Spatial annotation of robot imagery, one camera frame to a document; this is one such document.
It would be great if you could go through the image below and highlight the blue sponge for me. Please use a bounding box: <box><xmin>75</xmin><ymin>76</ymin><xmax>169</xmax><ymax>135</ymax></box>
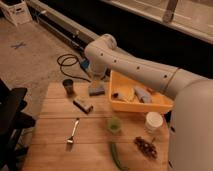
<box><xmin>88</xmin><ymin>81</ymin><xmax>105</xmax><ymax>96</ymax></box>

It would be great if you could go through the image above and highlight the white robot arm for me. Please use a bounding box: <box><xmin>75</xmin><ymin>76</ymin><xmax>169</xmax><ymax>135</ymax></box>
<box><xmin>84</xmin><ymin>34</ymin><xmax>213</xmax><ymax>171</ymax></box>

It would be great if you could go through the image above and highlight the small dark item in tray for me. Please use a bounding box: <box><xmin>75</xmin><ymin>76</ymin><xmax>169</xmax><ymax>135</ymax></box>
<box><xmin>112</xmin><ymin>93</ymin><xmax>119</xmax><ymax>99</ymax></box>

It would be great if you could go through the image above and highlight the yellow plastic tray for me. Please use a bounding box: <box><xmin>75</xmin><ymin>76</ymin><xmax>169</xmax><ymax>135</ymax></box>
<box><xmin>108</xmin><ymin>71</ymin><xmax>173</xmax><ymax>114</ymax></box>

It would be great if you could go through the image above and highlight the yellow item in tray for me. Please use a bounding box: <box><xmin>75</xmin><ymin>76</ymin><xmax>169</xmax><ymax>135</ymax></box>
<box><xmin>119</xmin><ymin>88</ymin><xmax>135</xmax><ymax>102</ymax></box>

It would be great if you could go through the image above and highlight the small brown box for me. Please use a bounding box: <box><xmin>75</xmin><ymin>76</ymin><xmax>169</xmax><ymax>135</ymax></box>
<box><xmin>73</xmin><ymin>98</ymin><xmax>93</xmax><ymax>114</ymax></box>

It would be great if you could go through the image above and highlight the blue power device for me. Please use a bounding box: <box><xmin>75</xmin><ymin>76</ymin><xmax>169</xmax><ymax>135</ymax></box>
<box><xmin>80</xmin><ymin>59</ymin><xmax>90</xmax><ymax>70</ymax></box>

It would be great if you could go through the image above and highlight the grey blue cloth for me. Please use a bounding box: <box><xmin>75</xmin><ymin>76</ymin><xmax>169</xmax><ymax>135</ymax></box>
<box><xmin>134</xmin><ymin>86</ymin><xmax>152</xmax><ymax>103</ymax></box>

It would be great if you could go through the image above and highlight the green plastic cup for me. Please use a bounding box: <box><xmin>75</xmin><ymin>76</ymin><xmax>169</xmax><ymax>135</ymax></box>
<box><xmin>107</xmin><ymin>117</ymin><xmax>121</xmax><ymax>134</ymax></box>

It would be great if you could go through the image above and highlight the dark metal cup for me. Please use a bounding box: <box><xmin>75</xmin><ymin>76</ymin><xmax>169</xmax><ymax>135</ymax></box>
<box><xmin>62</xmin><ymin>79</ymin><xmax>74</xmax><ymax>95</ymax></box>

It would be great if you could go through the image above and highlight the green vegetable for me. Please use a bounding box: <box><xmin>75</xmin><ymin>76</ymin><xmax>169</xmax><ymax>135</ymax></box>
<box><xmin>109</xmin><ymin>142</ymin><xmax>129</xmax><ymax>171</ymax></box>

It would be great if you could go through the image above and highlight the silver fork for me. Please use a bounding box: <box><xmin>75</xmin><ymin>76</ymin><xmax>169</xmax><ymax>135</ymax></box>
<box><xmin>67</xmin><ymin>118</ymin><xmax>80</xmax><ymax>144</ymax></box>

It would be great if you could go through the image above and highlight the bunch of dark grapes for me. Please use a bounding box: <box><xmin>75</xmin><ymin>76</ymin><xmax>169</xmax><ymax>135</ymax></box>
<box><xmin>134</xmin><ymin>137</ymin><xmax>158</xmax><ymax>159</ymax></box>

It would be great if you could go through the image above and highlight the black chair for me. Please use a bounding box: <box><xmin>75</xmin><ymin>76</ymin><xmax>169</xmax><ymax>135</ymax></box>
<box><xmin>0</xmin><ymin>78</ymin><xmax>36</xmax><ymax>171</ymax></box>

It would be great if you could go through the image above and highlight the white cardboard box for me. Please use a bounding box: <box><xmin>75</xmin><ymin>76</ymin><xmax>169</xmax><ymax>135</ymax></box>
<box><xmin>0</xmin><ymin>0</ymin><xmax>32</xmax><ymax>26</ymax></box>

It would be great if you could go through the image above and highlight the black cable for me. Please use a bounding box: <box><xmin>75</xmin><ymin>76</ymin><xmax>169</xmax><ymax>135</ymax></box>
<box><xmin>56</xmin><ymin>53</ymin><xmax>93</xmax><ymax>83</ymax></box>

